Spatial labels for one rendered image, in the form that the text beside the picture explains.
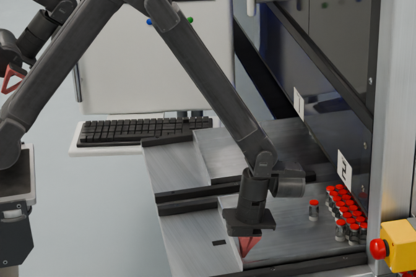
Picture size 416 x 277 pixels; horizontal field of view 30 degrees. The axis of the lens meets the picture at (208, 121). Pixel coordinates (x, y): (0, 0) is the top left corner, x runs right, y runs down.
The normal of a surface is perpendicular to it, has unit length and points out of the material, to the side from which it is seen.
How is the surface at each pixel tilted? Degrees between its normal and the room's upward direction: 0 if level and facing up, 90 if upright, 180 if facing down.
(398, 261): 90
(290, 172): 88
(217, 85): 86
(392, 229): 0
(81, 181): 0
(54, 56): 86
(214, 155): 0
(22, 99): 82
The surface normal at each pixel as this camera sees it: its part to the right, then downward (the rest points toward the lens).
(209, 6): 0.00, 0.46
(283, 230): -0.04, -0.89
